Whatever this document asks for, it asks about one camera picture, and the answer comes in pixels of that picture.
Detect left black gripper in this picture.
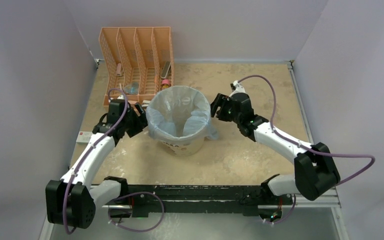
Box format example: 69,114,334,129
121,103,154,137

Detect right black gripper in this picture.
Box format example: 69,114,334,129
204,93,242,125

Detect blue plastic trash bag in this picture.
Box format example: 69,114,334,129
145,85,219,145

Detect beige capybara trash bin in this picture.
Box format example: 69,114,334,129
158,135,205,157

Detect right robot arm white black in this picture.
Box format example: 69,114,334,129
210,93,341,204

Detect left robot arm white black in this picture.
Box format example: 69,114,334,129
45,99,148,229

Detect pink eraser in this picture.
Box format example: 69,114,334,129
128,100,138,105

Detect pink cartoon bottle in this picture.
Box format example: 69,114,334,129
161,79,171,90

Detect pink plastic file organizer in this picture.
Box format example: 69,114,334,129
99,26,175,108

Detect grey pen case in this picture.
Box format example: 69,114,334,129
160,61,171,80

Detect white red small box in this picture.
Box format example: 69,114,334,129
76,131,93,144

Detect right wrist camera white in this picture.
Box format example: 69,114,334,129
229,80,246,98

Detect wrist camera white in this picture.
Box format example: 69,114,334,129
229,80,246,98
116,92,128,104

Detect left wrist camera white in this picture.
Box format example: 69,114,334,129
116,92,128,104

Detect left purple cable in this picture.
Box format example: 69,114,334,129
62,88,129,235

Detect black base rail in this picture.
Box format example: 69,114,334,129
105,183,293,218

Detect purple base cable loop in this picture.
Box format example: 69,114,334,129
107,191,165,234

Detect aluminium frame rail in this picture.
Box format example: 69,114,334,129
39,188,350,240

